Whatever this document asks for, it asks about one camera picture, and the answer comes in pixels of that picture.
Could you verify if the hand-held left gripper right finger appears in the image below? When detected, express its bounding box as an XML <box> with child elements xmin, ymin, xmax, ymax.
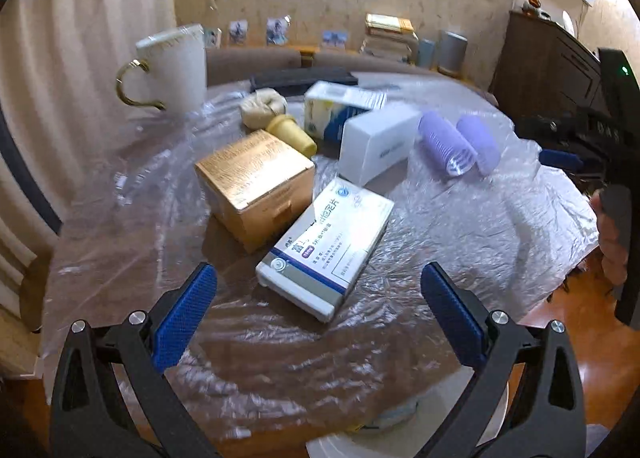
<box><xmin>420</xmin><ymin>261</ymin><xmax>587</xmax><ymax>458</ymax></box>

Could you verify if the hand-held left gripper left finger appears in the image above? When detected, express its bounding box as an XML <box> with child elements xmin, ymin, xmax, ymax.
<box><xmin>49</xmin><ymin>262</ymin><xmax>221</xmax><ymax>458</ymax></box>

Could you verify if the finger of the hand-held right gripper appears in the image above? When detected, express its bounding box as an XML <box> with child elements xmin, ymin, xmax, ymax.
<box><xmin>515</xmin><ymin>108</ymin><xmax>608</xmax><ymax>149</ymax></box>
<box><xmin>539</xmin><ymin>148</ymin><xmax>608</xmax><ymax>185</ymax></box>

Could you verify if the purple hair roller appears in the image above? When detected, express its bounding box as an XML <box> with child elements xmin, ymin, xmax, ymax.
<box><xmin>456</xmin><ymin>114</ymin><xmax>502</xmax><ymax>177</ymax></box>
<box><xmin>417</xmin><ymin>111</ymin><xmax>478</xmax><ymax>179</ymax></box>

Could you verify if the white blue-striped medicine box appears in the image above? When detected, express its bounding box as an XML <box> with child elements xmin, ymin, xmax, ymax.
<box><xmin>255</xmin><ymin>177</ymin><xmax>396</xmax><ymax>324</ymax></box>

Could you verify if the gold cardboard box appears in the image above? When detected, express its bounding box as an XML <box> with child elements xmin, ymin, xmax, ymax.
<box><xmin>194</xmin><ymin>129</ymin><xmax>316</xmax><ymax>254</ymax></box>

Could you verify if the plain white box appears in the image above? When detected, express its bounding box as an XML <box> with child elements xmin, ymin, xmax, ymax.
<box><xmin>339</xmin><ymin>102</ymin><xmax>423</xmax><ymax>187</ymax></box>

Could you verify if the yellow plastic cup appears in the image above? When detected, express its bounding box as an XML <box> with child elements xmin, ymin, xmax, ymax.
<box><xmin>265</xmin><ymin>114</ymin><xmax>318</xmax><ymax>156</ymax></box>

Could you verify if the white blue yellow box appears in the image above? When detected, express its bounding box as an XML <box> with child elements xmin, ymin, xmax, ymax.
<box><xmin>303</xmin><ymin>80</ymin><xmax>388</xmax><ymax>143</ymax></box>

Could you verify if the person's right hand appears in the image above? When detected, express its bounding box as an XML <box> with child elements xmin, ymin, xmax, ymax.
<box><xmin>590</xmin><ymin>190</ymin><xmax>629</xmax><ymax>286</ymax></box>

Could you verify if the dark wooden cabinet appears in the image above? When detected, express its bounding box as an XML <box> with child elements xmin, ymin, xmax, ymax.
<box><xmin>490</xmin><ymin>10</ymin><xmax>608</xmax><ymax>139</ymax></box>

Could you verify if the clear plastic table cover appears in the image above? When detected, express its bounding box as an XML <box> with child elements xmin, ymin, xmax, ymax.
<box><xmin>42</xmin><ymin>70</ymin><xmax>601</xmax><ymax>444</ymax></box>

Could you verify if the large grey canister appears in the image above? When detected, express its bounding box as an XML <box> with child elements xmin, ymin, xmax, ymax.
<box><xmin>437</xmin><ymin>30</ymin><xmax>468</xmax><ymax>78</ymax></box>

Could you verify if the small grey canister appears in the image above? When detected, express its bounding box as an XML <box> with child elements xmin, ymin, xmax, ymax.
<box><xmin>417</xmin><ymin>38</ymin><xmax>437</xmax><ymax>70</ymax></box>

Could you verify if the stack of books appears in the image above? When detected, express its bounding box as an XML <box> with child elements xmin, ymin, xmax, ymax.
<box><xmin>360</xmin><ymin>13</ymin><xmax>420</xmax><ymax>64</ymax></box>

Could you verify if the black flat device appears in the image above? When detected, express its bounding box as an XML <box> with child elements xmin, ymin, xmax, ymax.
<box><xmin>250</xmin><ymin>67</ymin><xmax>358</xmax><ymax>93</ymax></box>

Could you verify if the beige curtain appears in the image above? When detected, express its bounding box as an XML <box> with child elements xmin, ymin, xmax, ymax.
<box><xmin>0</xmin><ymin>0</ymin><xmax>176</xmax><ymax>379</ymax></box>

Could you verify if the white mug with gold handle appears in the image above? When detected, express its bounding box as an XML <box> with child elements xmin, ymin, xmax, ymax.
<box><xmin>116</xmin><ymin>25</ymin><xmax>208</xmax><ymax>112</ymax></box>

